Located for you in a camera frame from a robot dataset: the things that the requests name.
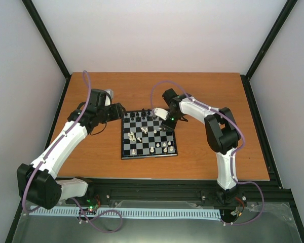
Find black aluminium frame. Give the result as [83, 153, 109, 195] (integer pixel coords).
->
[6, 1, 304, 242]

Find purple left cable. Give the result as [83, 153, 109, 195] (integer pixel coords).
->
[22, 70, 124, 233]

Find black and grey chessboard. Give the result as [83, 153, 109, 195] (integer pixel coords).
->
[121, 109, 178, 159]

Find light blue cable duct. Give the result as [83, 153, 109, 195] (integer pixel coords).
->
[30, 206, 221, 221]

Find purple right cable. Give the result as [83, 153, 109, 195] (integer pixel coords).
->
[150, 80, 265, 226]

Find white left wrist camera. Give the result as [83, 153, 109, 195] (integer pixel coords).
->
[104, 89, 113, 106]

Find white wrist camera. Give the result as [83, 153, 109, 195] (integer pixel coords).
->
[154, 107, 169, 120]
[104, 89, 113, 106]

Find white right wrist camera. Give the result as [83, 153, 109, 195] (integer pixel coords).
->
[154, 107, 169, 120]

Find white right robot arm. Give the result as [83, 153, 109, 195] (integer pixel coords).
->
[154, 89, 241, 205]

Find purple cable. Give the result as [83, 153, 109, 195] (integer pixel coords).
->
[22, 70, 124, 233]
[150, 80, 265, 226]

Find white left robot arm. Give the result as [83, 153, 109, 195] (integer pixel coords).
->
[17, 89, 125, 209]

